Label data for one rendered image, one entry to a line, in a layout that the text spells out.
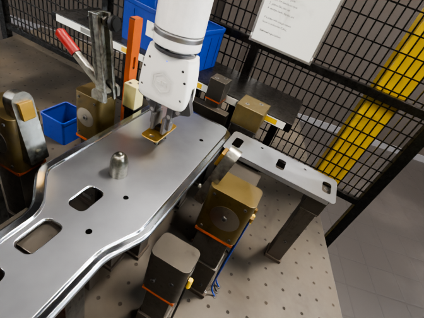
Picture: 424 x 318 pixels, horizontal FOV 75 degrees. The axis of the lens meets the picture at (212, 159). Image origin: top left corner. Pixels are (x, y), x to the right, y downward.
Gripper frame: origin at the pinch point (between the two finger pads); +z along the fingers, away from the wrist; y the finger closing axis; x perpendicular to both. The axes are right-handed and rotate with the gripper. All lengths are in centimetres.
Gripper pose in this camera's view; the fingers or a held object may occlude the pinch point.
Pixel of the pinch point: (161, 121)
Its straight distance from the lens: 58.8
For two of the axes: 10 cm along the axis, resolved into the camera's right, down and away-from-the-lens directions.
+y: 8.7, 4.6, -1.7
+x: 4.0, -4.8, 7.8
